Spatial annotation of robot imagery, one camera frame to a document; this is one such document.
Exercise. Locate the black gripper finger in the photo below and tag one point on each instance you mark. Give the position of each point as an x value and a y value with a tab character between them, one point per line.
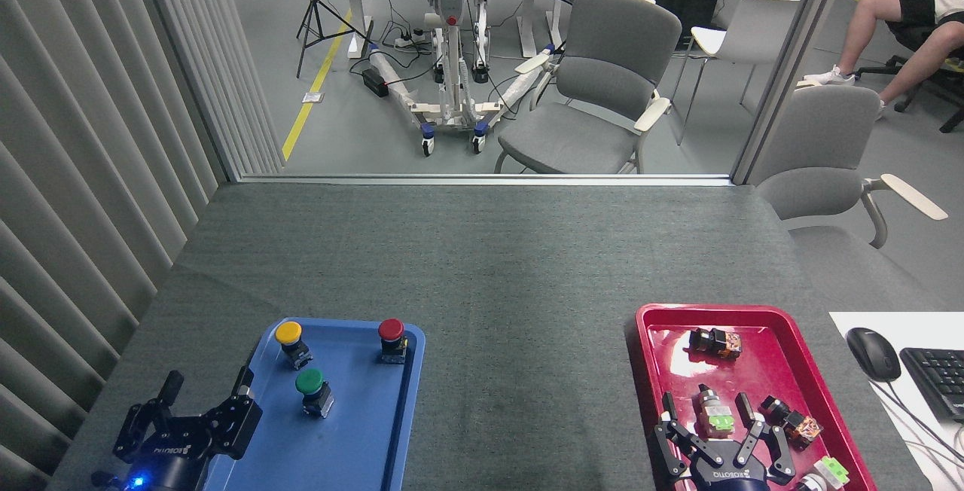
678	446
772	449
237	419
139	423

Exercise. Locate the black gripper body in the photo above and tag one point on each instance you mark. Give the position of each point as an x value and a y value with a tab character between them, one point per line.
729	476
169	468

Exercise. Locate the green push button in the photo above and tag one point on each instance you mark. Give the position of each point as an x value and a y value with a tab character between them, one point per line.
309	382

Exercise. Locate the yellow push button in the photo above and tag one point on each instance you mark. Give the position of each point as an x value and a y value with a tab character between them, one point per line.
288	333

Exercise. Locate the red push button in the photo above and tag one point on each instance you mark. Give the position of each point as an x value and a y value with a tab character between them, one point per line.
391	329

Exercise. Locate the red plastic tray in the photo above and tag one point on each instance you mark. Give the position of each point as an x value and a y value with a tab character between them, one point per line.
768	370

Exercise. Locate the blue plastic tray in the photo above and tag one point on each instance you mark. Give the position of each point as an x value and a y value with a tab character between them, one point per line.
361	431

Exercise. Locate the black computer mouse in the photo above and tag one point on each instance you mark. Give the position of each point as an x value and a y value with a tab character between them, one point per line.
874	354

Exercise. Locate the black keyboard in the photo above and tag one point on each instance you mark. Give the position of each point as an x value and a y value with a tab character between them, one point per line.
938	382

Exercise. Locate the grey armchair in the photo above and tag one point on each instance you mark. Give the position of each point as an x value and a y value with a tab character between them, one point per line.
610	69
821	137

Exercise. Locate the floor socket plate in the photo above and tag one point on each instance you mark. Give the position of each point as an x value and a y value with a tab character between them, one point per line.
312	97

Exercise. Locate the black power adapter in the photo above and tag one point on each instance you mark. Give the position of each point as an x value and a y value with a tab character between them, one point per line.
374	82

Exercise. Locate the black office chair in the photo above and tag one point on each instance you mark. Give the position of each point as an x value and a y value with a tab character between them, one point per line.
930	73

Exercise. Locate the black tripod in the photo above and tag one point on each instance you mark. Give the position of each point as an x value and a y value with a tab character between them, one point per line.
316	16

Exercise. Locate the white stand on wheels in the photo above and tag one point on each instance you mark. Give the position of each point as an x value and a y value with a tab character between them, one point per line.
450	62

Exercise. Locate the white power strip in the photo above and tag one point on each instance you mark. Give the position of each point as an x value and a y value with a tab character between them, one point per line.
410	40

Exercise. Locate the white plastic chair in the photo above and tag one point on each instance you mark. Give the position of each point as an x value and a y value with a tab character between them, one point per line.
753	32

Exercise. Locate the person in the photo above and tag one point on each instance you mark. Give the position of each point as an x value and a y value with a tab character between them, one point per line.
896	16

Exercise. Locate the black orange switch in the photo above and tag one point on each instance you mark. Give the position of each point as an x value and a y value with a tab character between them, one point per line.
794	423
715	342

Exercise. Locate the silver switch with green base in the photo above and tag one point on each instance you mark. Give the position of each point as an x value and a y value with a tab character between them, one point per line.
715	412

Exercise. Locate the white green switch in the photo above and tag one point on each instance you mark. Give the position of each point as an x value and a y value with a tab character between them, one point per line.
828	472

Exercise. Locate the silver post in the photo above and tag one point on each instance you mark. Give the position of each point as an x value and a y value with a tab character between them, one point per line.
791	62

